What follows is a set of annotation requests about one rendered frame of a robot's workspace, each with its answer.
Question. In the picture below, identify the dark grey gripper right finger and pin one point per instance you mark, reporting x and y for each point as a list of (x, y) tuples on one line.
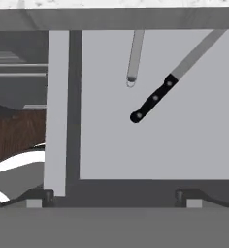
[(192, 197)]

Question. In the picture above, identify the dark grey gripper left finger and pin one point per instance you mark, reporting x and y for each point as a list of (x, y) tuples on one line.
[(39, 197)]

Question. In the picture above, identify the white and black round object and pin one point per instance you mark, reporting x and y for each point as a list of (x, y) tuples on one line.
[(17, 168)]

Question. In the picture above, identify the light grey cupboard door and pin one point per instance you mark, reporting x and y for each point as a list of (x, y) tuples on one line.
[(190, 145)]

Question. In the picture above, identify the narrow light grey cupboard panel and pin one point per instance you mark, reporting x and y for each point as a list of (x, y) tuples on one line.
[(56, 113)]

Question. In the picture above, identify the dark grey cupboard run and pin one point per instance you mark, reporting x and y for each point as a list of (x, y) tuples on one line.
[(17, 71)]

